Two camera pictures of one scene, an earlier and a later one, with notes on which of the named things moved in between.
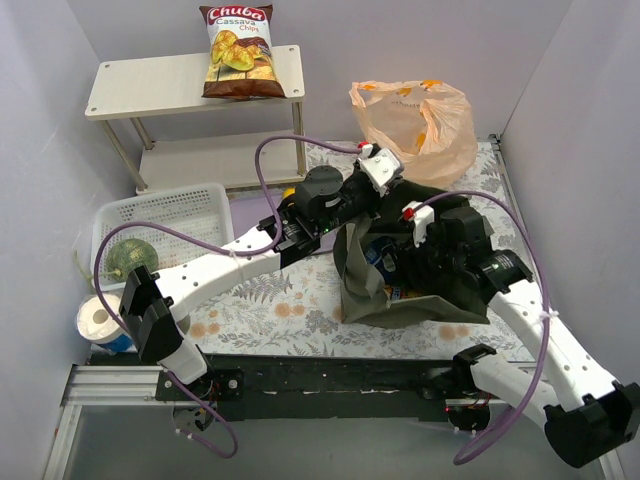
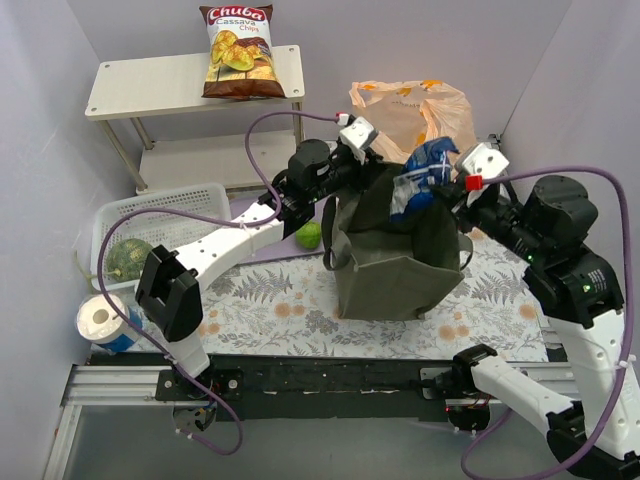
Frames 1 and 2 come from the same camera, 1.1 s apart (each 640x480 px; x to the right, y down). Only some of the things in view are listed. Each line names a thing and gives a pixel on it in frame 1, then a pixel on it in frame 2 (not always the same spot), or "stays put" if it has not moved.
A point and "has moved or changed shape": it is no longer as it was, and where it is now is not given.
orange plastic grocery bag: x=428 y=124 stays put
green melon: x=129 y=254 stays put
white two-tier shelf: x=128 y=91 stays put
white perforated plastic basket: x=200 y=211 stays put
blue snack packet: x=382 y=253 -> x=426 y=167
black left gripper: x=370 y=201 -> x=365 y=166
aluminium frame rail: x=92 y=385 stays put
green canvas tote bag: x=367 y=307 has moved or changed shape
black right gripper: x=417 y=251 -> x=460 y=201
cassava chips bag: x=240 y=59 stays put
